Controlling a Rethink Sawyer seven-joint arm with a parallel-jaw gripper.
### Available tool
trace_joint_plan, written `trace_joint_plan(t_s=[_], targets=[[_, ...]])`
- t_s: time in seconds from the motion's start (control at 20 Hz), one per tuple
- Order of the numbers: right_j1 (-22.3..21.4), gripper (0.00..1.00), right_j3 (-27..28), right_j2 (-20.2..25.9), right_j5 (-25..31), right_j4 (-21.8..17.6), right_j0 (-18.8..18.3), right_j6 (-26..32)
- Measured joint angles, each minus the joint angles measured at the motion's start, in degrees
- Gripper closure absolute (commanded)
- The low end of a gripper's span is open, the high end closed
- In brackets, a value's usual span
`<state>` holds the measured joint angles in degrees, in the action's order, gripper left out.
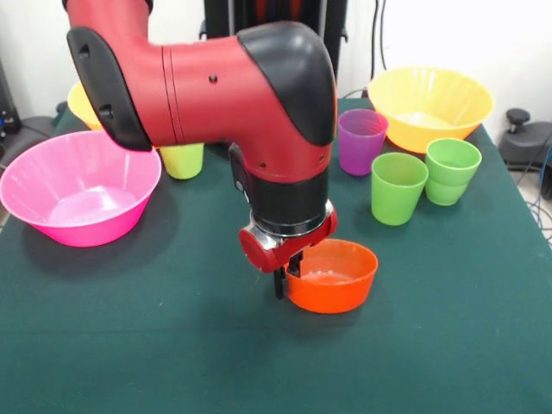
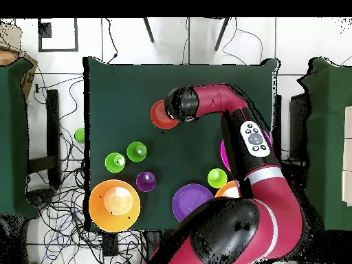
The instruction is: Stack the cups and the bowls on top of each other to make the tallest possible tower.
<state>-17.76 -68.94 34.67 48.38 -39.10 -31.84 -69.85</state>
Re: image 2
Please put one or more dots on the small red plastic bowl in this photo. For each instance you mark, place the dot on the small red plastic bowl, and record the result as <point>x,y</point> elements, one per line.
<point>159,118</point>

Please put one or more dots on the green plastic cup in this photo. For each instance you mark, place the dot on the green plastic cup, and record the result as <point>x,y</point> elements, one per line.
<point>217,178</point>
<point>133,154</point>
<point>112,165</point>

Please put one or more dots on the purple plastic bowl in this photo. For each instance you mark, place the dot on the purple plastic bowl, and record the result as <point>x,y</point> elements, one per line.
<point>187,200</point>

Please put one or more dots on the small green plastic bowl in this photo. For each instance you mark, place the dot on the small green plastic bowl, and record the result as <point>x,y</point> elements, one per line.
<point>80,135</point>

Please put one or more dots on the large orange plastic bowl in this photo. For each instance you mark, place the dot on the large orange plastic bowl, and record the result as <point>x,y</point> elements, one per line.
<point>115,221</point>
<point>227,191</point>

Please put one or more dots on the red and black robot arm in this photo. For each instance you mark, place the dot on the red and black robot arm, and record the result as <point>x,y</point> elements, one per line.
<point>275,206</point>

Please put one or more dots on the purple plastic cup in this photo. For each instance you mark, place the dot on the purple plastic cup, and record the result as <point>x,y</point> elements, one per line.
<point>145,183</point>

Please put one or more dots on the large pink plastic bowl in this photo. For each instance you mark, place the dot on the large pink plastic bowl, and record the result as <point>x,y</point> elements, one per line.
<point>225,156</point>

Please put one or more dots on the dark green table cloth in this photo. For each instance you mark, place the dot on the dark green table cloth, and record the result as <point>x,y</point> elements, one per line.
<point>123,82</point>

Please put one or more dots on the black stand bar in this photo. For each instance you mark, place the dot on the black stand bar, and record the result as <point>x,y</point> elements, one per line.
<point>277,110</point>
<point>53,123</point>

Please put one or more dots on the black tripod leg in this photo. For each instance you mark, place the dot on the black tripod leg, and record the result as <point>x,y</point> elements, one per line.
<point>222,34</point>
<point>148,30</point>

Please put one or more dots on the black floor power box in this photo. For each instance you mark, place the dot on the black floor power box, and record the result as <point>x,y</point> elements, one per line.
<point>110,244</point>

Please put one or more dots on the black equipment box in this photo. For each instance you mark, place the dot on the black equipment box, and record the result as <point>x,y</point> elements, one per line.
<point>298,123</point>

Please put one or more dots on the green side table cloth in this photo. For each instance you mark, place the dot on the green side table cloth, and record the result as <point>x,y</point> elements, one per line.
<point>330,123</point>
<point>13,137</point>

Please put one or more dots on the brown cardboard box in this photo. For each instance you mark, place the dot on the brown cardboard box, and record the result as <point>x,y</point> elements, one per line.
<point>29,79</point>

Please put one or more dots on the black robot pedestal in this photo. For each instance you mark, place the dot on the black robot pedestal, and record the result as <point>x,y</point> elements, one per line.
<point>152,239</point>

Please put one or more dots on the black square floor frame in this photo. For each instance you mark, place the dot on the black square floor frame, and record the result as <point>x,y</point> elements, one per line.
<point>58,50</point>

